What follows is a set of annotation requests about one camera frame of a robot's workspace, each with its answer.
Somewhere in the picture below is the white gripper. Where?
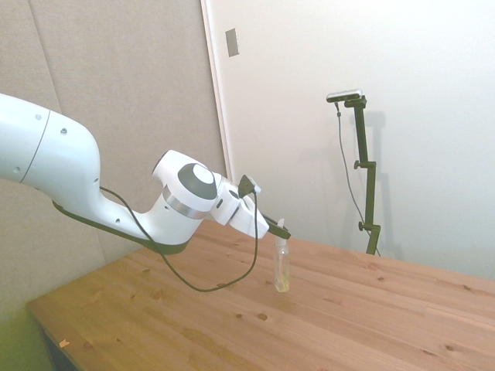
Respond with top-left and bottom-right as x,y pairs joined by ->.
210,180 -> 292,241

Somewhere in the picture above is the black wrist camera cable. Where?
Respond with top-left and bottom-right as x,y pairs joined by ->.
99,186 -> 261,293

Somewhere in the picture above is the grey wall plate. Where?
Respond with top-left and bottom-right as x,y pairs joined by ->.
224,27 -> 241,59

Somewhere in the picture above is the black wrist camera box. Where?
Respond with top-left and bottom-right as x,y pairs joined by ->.
237,174 -> 262,199

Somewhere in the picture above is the grey exterior camera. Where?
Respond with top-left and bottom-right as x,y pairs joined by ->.
326,88 -> 365,104

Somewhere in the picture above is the white door frame trim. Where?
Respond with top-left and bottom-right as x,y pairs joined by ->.
200,0 -> 234,182

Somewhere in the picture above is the clear sanitizer spray bottle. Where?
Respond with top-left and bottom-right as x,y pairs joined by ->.
273,218 -> 292,293

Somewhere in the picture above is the black camera stand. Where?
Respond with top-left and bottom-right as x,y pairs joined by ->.
343,96 -> 383,256

